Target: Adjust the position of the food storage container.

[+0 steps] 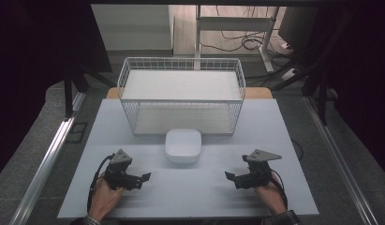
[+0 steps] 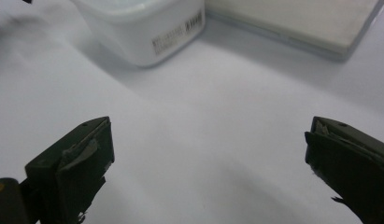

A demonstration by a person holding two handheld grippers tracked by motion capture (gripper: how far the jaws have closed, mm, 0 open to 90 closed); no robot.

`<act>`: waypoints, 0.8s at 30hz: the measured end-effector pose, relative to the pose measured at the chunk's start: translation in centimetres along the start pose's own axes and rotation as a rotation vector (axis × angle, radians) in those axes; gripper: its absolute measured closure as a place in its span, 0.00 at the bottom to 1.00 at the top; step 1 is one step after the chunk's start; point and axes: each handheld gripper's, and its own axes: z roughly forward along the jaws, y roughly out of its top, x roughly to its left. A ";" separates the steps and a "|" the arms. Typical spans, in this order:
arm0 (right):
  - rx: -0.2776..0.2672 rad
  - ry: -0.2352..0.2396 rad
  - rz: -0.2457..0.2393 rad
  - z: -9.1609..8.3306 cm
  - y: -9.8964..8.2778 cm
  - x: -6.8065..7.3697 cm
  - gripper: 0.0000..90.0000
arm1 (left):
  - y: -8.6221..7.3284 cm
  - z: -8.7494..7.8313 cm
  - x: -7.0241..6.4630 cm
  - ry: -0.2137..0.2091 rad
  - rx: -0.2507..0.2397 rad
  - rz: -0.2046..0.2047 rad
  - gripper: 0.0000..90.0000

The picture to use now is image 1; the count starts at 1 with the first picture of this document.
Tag person's right plaid sleeve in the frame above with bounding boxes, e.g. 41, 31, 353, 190
269, 209, 303, 225

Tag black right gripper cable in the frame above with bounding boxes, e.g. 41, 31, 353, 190
269, 168, 289, 211

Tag person's left hand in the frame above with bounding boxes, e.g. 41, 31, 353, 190
88, 176, 126, 222

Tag black floor cables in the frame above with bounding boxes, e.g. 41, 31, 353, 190
200, 5, 296, 54

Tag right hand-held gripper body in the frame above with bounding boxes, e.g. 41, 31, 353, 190
234, 148, 283, 190

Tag person's right hand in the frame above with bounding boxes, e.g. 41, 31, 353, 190
253, 173, 289, 218

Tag white wire basket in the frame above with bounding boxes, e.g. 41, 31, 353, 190
116, 56, 247, 136

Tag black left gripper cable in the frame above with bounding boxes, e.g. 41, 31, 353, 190
86, 153, 115, 214

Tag wooden board under table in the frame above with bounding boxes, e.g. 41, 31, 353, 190
105, 86, 274, 100

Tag white square bowl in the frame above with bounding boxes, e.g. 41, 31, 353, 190
164, 127, 203, 165

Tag person's left plaid sleeve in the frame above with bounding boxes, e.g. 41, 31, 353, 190
69, 215, 102, 225

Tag black metal stand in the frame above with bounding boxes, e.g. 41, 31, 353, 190
62, 60, 116, 122
269, 8, 358, 127

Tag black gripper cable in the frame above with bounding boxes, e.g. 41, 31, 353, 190
269, 168, 289, 211
86, 153, 115, 214

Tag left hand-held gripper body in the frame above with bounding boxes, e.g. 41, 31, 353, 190
103, 148, 143, 191

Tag person's plaid sleeve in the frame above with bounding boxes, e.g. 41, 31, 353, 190
269, 209, 303, 225
69, 215, 102, 225

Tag aluminium rail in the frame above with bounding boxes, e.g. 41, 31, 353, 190
302, 95, 381, 225
7, 91, 87, 225

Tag white desk frame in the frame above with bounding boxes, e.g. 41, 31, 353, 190
194, 4, 281, 75

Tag white power strip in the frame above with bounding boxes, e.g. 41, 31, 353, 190
279, 67, 298, 83

